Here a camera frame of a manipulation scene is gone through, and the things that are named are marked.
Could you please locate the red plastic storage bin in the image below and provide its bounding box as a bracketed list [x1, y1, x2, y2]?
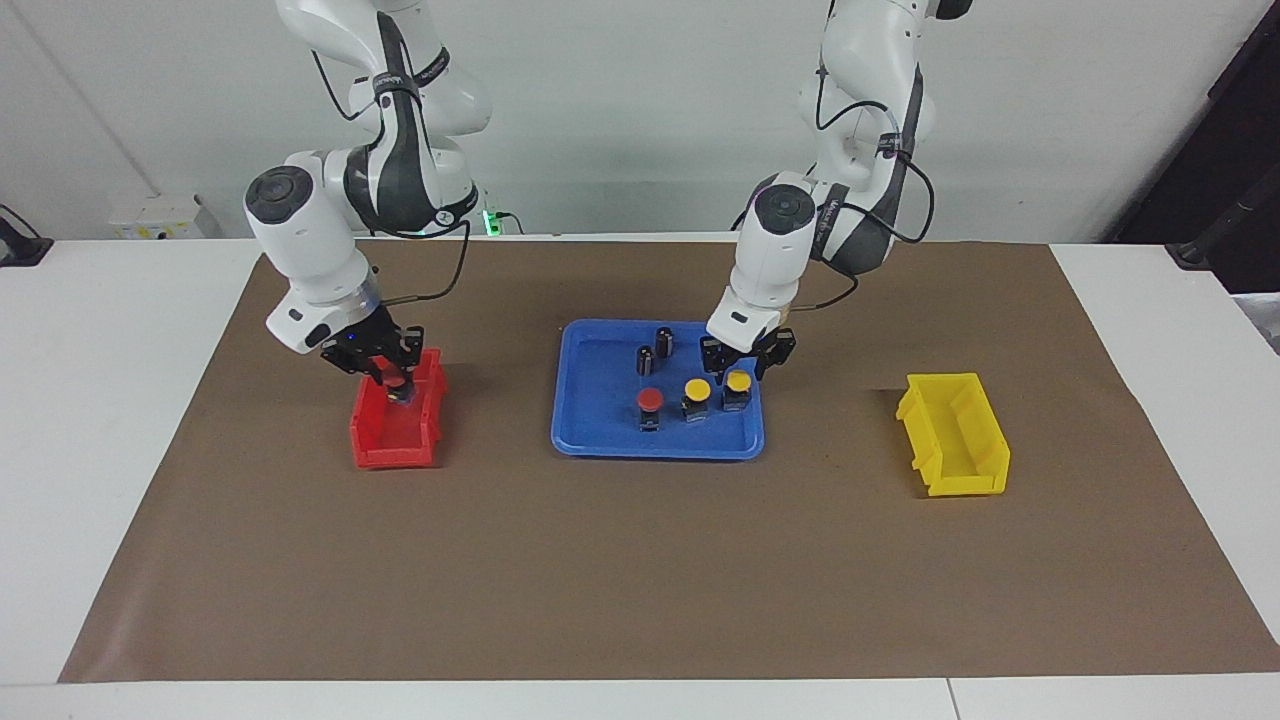
[349, 348, 447, 470]

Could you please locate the blue plastic tray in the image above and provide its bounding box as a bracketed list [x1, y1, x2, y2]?
[550, 319, 767, 461]

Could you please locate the yellow plastic storage bin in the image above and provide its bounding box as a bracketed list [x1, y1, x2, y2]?
[895, 372, 1011, 498]

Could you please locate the brown paper table mat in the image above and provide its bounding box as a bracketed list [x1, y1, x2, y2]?
[58, 238, 1280, 684]

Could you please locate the small black table clamp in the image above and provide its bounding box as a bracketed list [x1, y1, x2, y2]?
[0, 204, 54, 268]

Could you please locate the large black equipment stand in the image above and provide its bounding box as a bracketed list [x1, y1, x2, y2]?
[1103, 0, 1280, 297]

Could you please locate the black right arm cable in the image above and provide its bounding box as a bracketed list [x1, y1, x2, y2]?
[310, 45, 474, 304]

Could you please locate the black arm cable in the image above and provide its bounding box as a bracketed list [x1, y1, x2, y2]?
[740, 60, 937, 313]
[310, 45, 474, 304]

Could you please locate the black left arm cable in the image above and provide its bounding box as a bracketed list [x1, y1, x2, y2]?
[740, 60, 937, 313]

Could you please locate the white wall power box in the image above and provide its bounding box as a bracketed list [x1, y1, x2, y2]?
[108, 194, 217, 241]

